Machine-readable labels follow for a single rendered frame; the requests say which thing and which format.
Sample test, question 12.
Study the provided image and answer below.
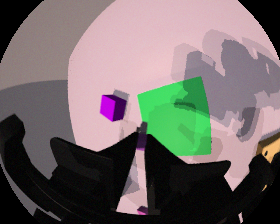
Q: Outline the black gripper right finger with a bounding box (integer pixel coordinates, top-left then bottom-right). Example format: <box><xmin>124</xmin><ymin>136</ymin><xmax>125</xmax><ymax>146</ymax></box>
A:
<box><xmin>144</xmin><ymin>135</ymin><xmax>232</xmax><ymax>216</ymax></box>

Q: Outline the green translucent square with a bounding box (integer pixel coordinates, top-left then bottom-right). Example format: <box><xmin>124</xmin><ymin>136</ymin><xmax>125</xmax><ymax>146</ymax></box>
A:
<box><xmin>137</xmin><ymin>76</ymin><xmax>212</xmax><ymax>156</ymax></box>

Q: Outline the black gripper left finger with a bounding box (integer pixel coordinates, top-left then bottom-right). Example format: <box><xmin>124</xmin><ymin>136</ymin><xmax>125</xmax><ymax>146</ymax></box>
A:
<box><xmin>50</xmin><ymin>132</ymin><xmax>139</xmax><ymax>210</ymax></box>

